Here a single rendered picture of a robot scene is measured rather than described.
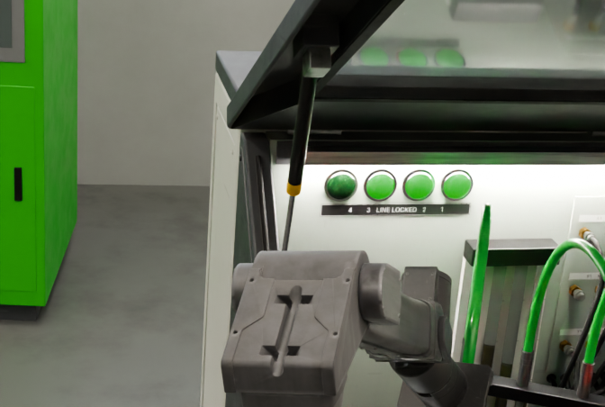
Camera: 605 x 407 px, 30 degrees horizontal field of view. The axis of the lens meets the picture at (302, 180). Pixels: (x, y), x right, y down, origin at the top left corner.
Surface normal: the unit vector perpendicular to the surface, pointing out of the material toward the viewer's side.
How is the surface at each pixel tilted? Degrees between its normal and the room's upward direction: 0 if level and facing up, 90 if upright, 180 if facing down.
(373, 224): 90
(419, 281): 37
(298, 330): 24
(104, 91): 90
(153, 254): 0
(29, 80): 90
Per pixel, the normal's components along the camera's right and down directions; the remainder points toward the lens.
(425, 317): 0.88, -0.11
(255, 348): -0.19, -0.76
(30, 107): 0.04, 0.35
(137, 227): 0.07, -0.93
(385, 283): 0.96, -0.02
